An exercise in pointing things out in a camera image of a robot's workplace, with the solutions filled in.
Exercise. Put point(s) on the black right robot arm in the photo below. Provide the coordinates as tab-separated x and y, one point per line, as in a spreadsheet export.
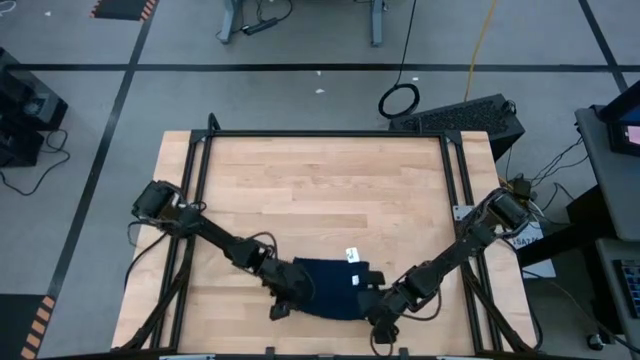
450	255

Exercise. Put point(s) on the black power strip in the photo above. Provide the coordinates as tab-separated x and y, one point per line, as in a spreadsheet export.
260	26

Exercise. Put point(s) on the grey desk leg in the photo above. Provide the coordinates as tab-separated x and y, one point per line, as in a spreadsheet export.
230	20
377	22

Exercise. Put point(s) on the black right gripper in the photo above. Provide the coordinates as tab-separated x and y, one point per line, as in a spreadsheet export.
382	307

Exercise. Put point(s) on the grey keyboard desk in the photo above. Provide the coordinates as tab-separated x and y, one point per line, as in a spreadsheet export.
607	300

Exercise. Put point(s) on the black aluminium table frame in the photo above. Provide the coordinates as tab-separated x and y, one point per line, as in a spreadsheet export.
320	133

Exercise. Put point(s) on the navy blue towel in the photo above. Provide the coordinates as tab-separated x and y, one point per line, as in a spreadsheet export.
330	290

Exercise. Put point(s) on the black framed display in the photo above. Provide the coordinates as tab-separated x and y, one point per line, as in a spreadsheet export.
625	120

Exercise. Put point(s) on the black caster wheel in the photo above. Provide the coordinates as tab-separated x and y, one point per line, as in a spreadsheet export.
595	341

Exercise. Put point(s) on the black computer tower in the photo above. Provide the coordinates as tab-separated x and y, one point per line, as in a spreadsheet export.
457	120

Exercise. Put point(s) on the white fabric towel label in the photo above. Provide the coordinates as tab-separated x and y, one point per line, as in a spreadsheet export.
352	254
355	280

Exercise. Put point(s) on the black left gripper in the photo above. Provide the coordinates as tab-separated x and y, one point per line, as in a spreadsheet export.
290	282

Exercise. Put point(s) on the black equipment stack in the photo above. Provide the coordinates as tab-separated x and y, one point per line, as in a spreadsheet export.
25	110

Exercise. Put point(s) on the white paper sign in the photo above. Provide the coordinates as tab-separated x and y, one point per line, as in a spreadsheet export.
532	245

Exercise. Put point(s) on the black hazard striped mat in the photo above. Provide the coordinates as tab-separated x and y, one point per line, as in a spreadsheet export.
20	320
120	9

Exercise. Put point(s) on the grey side desk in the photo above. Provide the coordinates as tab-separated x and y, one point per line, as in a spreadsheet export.
610	175

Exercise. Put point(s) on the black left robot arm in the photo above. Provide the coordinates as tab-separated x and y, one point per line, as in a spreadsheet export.
215	240

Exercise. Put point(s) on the black power adapter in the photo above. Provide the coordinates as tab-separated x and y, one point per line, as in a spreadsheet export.
522	187

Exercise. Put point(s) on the black keyboard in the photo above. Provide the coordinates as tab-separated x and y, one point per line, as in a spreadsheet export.
631	287

